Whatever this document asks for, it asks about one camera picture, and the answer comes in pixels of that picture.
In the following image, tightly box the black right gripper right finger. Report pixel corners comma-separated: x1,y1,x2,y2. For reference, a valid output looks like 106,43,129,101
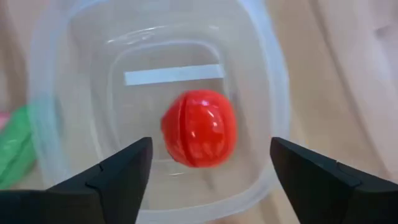
269,136,398,224

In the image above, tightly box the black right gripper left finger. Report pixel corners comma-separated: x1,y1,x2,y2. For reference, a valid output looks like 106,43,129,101
0,136,154,224

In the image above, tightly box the red toy tomato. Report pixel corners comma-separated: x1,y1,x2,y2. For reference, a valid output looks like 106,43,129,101
160,89,238,169

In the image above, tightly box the green toy vegetable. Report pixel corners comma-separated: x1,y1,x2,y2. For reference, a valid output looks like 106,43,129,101
0,105,37,190

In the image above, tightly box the clear plastic tupperware container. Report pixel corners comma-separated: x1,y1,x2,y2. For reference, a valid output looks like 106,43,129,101
26,0,292,224

